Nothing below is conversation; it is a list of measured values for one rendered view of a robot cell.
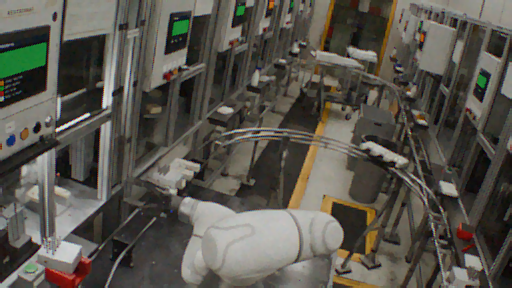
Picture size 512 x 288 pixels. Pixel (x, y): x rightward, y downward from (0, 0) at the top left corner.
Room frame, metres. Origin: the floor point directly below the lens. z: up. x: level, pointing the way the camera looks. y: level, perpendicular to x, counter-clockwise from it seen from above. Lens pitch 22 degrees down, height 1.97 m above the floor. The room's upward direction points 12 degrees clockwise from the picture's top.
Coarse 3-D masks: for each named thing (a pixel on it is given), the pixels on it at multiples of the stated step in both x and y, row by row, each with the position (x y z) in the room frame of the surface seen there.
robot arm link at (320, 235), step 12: (300, 216) 0.87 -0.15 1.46; (312, 216) 0.89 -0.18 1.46; (324, 216) 0.88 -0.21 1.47; (300, 228) 0.84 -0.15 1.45; (312, 228) 0.85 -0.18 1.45; (324, 228) 0.84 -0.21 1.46; (336, 228) 0.86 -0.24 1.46; (300, 240) 0.82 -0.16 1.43; (312, 240) 0.83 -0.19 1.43; (324, 240) 0.83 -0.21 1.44; (336, 240) 0.84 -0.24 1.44; (300, 252) 0.82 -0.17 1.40; (312, 252) 0.84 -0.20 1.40; (324, 252) 0.83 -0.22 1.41
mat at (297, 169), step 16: (288, 112) 6.31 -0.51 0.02; (304, 112) 6.50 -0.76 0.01; (288, 128) 5.62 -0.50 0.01; (304, 128) 5.75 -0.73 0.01; (320, 128) 5.90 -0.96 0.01; (272, 144) 4.93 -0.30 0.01; (288, 144) 5.03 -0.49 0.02; (304, 144) 5.15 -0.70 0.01; (272, 160) 4.47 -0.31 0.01; (288, 160) 4.56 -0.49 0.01; (304, 160) 4.65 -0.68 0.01; (256, 176) 4.00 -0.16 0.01; (272, 176) 4.07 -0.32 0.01; (288, 176) 4.15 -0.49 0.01; (304, 176) 4.23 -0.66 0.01; (240, 192) 3.60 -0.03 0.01; (256, 192) 3.67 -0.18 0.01; (288, 192) 3.80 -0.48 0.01; (288, 208) 3.49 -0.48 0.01
